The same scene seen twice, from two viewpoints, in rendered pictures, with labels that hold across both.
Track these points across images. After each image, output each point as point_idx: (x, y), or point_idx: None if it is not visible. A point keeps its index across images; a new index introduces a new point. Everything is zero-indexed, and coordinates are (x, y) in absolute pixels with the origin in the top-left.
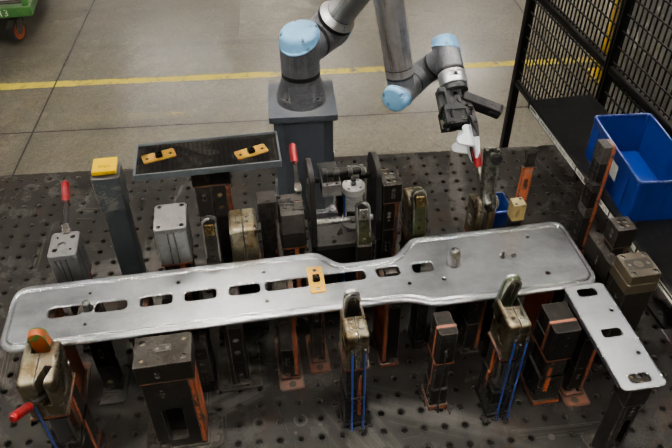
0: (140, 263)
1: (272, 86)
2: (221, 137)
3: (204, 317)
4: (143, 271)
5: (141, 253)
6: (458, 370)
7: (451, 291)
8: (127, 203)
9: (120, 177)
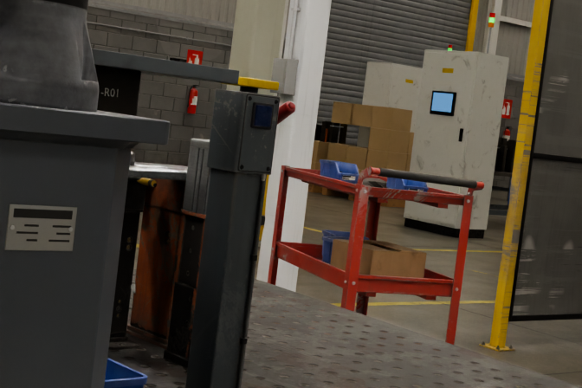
0: (195, 308)
1: (145, 118)
2: (94, 50)
3: None
4: (196, 339)
5: (213, 315)
6: None
7: None
8: (213, 159)
9: (219, 97)
